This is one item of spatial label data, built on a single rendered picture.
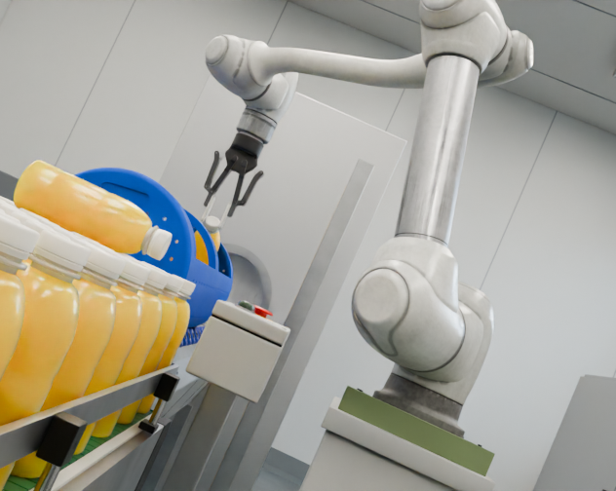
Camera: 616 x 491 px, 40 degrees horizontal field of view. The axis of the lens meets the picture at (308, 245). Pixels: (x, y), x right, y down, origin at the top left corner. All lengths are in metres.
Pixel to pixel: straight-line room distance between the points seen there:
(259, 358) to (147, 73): 6.03
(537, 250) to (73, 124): 3.78
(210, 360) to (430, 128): 0.71
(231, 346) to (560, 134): 5.89
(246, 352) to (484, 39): 0.86
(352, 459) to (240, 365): 0.53
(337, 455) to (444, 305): 0.33
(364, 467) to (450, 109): 0.67
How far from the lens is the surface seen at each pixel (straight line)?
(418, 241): 1.50
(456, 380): 1.63
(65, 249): 0.64
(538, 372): 6.60
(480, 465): 1.58
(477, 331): 1.62
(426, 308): 1.43
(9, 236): 0.52
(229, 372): 1.08
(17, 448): 0.62
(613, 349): 6.73
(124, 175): 1.47
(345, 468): 1.56
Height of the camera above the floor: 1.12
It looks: 5 degrees up
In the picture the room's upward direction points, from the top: 24 degrees clockwise
